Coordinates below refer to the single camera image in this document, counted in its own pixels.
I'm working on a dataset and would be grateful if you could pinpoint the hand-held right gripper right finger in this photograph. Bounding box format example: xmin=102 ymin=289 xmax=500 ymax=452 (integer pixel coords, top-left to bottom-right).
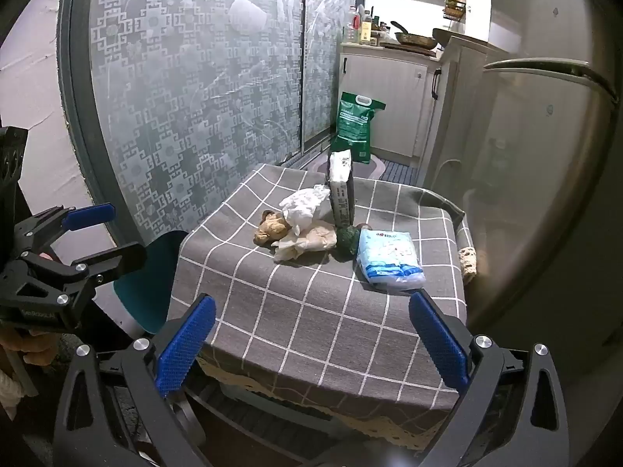
xmin=408 ymin=291 xmax=570 ymax=467

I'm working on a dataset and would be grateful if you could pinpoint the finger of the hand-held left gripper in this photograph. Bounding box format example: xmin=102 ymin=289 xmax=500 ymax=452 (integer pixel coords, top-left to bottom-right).
xmin=0 ymin=242 xmax=148 ymax=322
xmin=12 ymin=203 xmax=116 ymax=263

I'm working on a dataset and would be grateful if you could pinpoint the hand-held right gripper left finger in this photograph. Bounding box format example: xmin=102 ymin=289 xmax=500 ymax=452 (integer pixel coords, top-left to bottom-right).
xmin=53 ymin=293 xmax=217 ymax=467

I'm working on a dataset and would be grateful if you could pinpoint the blue white plastic packet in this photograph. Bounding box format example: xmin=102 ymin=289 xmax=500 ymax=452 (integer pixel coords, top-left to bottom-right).
xmin=356 ymin=228 xmax=426 ymax=293

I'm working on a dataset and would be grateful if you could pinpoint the dark green wrapper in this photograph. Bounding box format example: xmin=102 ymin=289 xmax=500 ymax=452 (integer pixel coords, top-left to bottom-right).
xmin=337 ymin=226 xmax=362 ymax=260

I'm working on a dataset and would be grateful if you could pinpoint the beige plastic bag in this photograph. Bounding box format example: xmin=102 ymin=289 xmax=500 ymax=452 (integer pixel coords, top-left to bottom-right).
xmin=273 ymin=221 xmax=338 ymax=263

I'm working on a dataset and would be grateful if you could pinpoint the grey tissue pack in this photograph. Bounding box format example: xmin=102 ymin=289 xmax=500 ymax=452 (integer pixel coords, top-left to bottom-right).
xmin=327 ymin=150 xmax=356 ymax=227

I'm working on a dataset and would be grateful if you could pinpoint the white tissue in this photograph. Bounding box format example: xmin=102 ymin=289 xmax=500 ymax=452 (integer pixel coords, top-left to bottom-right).
xmin=278 ymin=184 xmax=332 ymax=237

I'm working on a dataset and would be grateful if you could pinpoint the person's left hand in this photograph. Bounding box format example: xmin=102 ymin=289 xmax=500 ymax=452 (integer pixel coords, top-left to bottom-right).
xmin=0 ymin=328 xmax=50 ymax=355

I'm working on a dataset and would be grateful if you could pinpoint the teal plastic chair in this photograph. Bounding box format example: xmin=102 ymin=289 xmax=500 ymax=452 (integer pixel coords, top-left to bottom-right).
xmin=113 ymin=230 xmax=196 ymax=335

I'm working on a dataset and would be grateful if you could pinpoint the grey checked tablecloth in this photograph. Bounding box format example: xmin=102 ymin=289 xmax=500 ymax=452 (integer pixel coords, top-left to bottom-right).
xmin=165 ymin=162 xmax=475 ymax=451

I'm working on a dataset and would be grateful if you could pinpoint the patterned glass sliding door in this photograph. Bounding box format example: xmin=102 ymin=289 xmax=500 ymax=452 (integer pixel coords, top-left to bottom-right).
xmin=58 ymin=0 xmax=308 ymax=249
xmin=302 ymin=0 xmax=362 ymax=154

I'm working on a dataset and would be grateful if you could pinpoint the striped floor mat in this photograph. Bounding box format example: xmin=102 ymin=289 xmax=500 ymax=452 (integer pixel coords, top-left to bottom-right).
xmin=380 ymin=158 xmax=424 ymax=186

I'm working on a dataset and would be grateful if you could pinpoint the oval floor mat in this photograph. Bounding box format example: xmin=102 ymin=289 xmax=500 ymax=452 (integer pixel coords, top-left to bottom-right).
xmin=311 ymin=153 xmax=390 ymax=181

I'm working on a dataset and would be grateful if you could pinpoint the grey refrigerator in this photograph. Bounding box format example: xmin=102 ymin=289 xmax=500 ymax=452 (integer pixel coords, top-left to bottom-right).
xmin=458 ymin=0 xmax=623 ymax=400

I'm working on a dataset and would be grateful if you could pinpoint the green rice bag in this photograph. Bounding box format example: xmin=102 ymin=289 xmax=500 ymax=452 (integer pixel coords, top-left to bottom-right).
xmin=330 ymin=91 xmax=387 ymax=163

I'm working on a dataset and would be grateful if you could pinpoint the tall white kitchen cabinet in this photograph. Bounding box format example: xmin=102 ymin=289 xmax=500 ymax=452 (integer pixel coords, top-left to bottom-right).
xmin=423 ymin=34 xmax=507 ymax=190

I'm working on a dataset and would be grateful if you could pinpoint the low white kitchen cabinet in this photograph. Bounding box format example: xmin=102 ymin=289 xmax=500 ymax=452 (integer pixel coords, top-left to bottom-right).
xmin=338 ymin=41 xmax=443 ymax=159

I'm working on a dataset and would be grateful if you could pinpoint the wooden cutting board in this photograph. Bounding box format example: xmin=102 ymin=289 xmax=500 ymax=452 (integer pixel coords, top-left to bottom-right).
xmin=380 ymin=42 xmax=439 ymax=52

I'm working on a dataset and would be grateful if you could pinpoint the metal frying pan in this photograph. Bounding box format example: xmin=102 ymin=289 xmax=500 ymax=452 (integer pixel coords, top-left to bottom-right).
xmin=391 ymin=20 xmax=437 ymax=46

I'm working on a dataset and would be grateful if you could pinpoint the white cable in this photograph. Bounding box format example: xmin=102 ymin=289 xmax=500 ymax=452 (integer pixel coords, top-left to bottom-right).
xmin=433 ymin=158 xmax=463 ymax=195

